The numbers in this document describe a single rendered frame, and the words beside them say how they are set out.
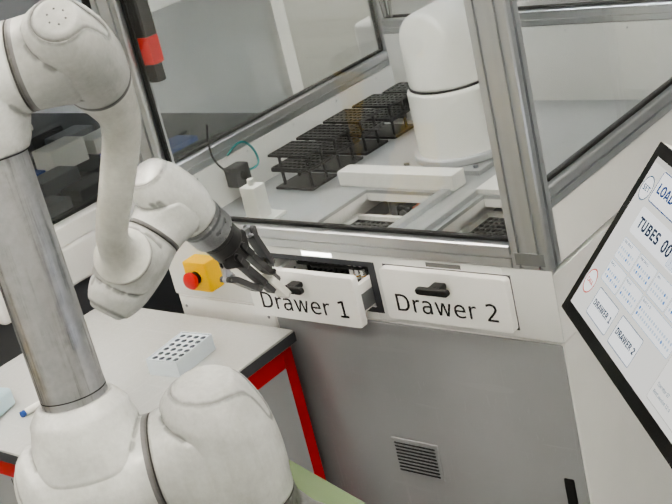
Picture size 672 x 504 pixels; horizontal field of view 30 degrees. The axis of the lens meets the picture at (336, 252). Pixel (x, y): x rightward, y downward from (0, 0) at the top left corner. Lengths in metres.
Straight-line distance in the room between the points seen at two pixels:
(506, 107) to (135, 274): 0.69
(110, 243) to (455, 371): 0.77
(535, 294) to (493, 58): 0.44
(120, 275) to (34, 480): 0.43
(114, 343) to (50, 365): 1.04
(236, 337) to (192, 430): 0.92
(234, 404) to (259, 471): 0.11
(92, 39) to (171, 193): 0.55
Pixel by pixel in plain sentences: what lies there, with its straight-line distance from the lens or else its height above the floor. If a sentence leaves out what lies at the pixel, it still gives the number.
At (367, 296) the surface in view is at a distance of 2.50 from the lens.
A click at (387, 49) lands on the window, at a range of 2.28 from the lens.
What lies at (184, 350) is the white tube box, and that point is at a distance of 2.65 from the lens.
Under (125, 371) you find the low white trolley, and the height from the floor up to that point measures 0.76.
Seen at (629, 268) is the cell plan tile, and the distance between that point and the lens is 1.93.
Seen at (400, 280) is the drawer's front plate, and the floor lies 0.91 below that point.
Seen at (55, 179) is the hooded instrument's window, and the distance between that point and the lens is 3.14.
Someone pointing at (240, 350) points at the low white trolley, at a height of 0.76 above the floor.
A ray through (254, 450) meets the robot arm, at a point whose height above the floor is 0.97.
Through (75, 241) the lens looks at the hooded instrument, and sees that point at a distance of 3.17.
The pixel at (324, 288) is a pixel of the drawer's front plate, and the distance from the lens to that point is 2.49.
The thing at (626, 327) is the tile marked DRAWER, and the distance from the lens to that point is 1.87.
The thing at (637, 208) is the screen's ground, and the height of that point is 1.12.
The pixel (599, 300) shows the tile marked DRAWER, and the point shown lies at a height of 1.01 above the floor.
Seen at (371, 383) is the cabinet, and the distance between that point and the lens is 2.65.
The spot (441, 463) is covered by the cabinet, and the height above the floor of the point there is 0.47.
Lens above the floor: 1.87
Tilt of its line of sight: 21 degrees down
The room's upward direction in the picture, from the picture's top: 14 degrees counter-clockwise
